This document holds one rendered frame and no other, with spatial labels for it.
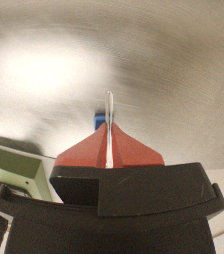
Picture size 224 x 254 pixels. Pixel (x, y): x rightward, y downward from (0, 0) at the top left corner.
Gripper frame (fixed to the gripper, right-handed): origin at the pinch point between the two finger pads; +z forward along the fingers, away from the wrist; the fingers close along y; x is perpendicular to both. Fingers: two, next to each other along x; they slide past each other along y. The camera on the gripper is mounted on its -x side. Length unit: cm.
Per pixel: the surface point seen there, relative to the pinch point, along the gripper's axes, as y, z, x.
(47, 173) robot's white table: 16.9, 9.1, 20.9
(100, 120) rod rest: 1.5, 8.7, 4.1
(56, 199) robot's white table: 20.1, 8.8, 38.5
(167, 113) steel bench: -10.6, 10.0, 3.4
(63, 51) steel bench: 6.6, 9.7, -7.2
